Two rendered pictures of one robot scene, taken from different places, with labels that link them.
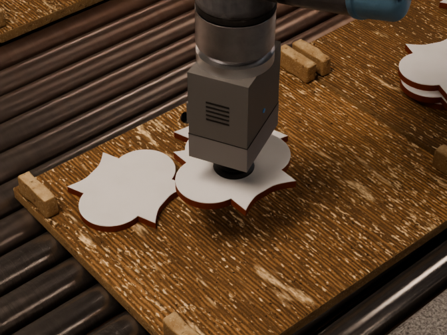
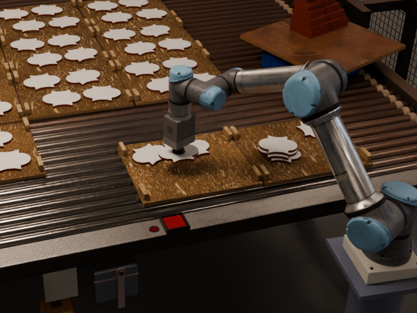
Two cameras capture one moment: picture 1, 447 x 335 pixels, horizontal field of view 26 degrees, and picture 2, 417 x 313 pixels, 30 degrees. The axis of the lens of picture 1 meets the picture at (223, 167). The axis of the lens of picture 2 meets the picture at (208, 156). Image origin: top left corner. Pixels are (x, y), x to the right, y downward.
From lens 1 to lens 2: 1.67 m
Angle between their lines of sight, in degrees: 17
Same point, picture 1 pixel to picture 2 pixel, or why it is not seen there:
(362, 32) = (260, 130)
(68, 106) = (147, 130)
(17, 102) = (132, 125)
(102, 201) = (140, 155)
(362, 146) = (232, 161)
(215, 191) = (168, 156)
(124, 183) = (149, 153)
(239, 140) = (175, 139)
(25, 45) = (144, 108)
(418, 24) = (283, 131)
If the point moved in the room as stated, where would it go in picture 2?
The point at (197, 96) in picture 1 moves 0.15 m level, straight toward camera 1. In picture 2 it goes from (165, 123) to (148, 146)
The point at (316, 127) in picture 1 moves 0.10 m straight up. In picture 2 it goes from (221, 153) to (223, 128)
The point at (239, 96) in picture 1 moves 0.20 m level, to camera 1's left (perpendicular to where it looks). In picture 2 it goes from (175, 125) to (118, 112)
